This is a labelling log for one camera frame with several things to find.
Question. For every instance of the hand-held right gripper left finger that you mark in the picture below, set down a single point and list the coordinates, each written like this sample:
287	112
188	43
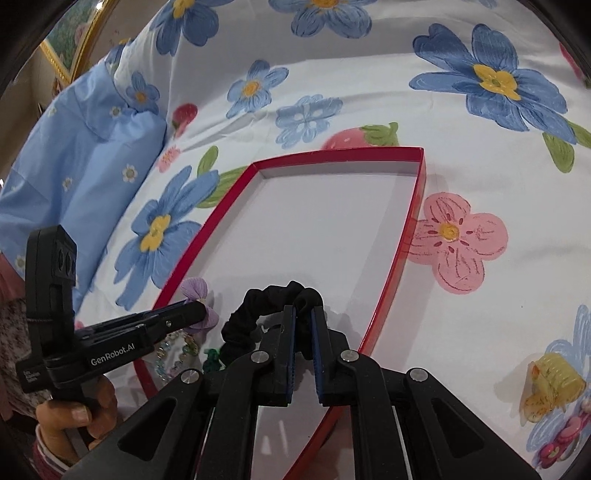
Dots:
292	350

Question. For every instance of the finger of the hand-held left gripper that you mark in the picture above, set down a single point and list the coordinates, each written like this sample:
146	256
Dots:
120	321
184	314

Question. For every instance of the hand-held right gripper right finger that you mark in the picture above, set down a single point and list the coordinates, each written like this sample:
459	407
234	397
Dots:
318	350

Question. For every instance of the black fabric scrunchie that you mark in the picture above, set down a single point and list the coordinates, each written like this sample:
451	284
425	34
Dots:
244	318

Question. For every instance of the red shallow box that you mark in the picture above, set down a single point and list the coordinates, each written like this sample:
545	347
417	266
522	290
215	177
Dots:
314	230

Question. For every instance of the yellow hair claw clip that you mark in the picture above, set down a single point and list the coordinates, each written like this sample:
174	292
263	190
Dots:
554	374

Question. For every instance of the person's left hand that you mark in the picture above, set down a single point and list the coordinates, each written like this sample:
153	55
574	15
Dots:
60	413

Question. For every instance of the pink cloth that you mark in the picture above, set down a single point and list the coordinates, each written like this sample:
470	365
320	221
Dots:
9	277

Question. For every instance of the floral patterned clothing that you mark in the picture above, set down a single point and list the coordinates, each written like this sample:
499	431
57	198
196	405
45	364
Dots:
14	350

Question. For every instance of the light blue pillow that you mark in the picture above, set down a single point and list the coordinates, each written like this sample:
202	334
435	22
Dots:
92	161

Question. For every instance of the gold framed painting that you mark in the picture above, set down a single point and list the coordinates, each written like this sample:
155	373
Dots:
69	27

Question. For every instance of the floral bedsheet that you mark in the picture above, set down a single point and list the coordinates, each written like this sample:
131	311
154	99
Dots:
369	92

